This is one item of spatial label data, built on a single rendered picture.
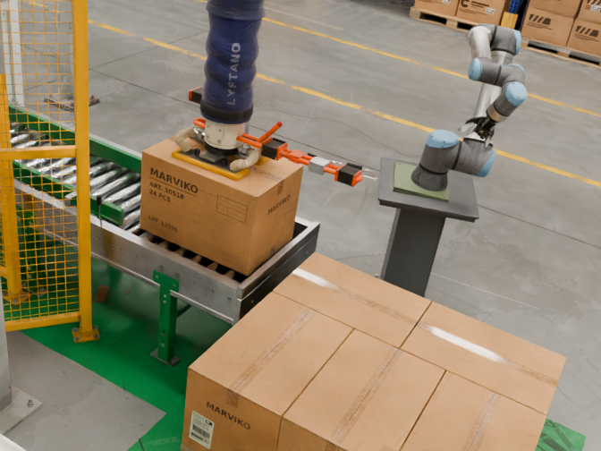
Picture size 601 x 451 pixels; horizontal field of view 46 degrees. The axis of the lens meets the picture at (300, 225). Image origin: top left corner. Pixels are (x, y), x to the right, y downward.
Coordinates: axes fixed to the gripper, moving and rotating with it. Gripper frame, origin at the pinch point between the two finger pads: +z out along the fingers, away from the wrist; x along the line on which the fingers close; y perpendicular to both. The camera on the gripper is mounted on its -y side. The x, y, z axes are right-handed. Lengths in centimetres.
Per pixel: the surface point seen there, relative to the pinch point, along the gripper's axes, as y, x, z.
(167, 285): 106, -82, 72
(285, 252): 72, -45, 52
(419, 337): 92, 17, 25
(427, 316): 77, 19, 30
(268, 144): 54, -77, 16
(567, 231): -119, 133, 126
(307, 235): 54, -39, 58
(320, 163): 57, -54, 5
